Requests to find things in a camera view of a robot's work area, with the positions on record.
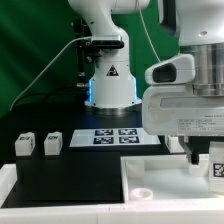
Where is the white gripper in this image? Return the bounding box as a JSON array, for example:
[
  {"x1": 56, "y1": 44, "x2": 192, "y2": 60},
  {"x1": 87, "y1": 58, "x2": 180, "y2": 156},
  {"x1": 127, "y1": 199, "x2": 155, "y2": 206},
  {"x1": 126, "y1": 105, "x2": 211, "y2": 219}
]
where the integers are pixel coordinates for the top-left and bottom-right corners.
[{"x1": 142, "y1": 85, "x2": 224, "y2": 165}]

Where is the white square table top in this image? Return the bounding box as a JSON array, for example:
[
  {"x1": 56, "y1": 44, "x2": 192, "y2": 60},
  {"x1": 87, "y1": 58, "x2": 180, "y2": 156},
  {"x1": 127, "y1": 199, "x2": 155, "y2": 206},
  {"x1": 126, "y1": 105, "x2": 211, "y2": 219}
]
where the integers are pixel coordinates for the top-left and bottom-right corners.
[{"x1": 121, "y1": 154, "x2": 224, "y2": 202}]

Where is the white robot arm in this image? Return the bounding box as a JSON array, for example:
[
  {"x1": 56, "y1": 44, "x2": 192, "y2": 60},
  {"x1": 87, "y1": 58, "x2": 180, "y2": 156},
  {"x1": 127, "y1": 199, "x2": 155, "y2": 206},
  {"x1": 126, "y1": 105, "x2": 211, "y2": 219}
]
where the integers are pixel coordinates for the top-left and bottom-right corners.
[{"x1": 68, "y1": 0, "x2": 224, "y2": 142}]

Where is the white sheet with markers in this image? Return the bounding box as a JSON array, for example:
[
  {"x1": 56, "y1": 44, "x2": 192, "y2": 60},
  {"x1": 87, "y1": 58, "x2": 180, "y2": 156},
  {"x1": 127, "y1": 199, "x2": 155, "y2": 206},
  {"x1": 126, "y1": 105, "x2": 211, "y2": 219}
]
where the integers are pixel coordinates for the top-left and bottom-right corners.
[{"x1": 70, "y1": 128, "x2": 160, "y2": 147}]

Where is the black stand behind robot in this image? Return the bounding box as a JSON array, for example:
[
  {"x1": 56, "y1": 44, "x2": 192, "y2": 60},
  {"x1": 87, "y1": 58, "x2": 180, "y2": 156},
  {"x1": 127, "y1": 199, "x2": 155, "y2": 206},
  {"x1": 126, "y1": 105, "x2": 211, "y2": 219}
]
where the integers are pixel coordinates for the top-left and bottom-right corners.
[{"x1": 71, "y1": 19, "x2": 97, "y2": 101}]

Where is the white left fence block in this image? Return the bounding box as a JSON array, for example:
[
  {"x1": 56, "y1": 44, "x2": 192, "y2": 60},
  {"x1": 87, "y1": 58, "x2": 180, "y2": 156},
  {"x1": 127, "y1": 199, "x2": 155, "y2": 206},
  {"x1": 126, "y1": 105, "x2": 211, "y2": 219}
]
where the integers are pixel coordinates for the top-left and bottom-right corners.
[{"x1": 0, "y1": 164, "x2": 17, "y2": 208}]

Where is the white front rail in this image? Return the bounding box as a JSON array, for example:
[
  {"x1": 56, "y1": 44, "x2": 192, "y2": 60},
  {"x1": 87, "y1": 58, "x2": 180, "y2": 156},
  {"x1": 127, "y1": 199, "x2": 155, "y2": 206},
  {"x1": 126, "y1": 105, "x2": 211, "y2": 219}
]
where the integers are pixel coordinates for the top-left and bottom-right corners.
[{"x1": 0, "y1": 199, "x2": 224, "y2": 224}]

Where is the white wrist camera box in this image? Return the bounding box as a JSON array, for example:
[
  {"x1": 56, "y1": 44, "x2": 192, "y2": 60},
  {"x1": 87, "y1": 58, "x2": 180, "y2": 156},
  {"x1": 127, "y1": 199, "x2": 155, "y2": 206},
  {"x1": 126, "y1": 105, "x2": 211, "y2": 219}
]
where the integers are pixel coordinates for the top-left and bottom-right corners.
[{"x1": 145, "y1": 54, "x2": 196, "y2": 85}]

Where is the black camera on base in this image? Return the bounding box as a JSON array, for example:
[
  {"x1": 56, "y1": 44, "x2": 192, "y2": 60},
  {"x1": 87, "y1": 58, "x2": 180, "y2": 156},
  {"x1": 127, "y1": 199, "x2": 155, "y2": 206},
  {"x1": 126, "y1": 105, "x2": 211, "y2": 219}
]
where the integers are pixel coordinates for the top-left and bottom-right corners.
[{"x1": 91, "y1": 35, "x2": 124, "y2": 49}]

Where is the white cable right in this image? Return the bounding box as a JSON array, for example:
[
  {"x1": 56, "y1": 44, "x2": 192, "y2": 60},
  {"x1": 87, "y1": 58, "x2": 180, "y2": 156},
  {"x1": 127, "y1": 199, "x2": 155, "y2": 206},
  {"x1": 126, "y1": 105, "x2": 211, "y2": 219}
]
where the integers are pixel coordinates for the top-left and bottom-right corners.
[{"x1": 138, "y1": 0, "x2": 162, "y2": 64}]

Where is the white cable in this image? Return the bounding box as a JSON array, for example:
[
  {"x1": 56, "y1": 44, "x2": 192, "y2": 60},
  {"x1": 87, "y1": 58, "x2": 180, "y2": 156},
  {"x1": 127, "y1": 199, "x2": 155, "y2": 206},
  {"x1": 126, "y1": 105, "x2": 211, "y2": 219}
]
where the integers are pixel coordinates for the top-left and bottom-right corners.
[
  {"x1": 9, "y1": 36, "x2": 93, "y2": 112},
  {"x1": 138, "y1": 0, "x2": 162, "y2": 64}
]

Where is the white cable left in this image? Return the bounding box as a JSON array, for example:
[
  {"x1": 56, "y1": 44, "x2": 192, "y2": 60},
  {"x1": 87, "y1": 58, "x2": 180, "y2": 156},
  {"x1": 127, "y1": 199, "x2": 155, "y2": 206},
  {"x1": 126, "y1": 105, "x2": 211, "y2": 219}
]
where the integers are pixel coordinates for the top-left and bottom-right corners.
[{"x1": 9, "y1": 36, "x2": 93, "y2": 112}]

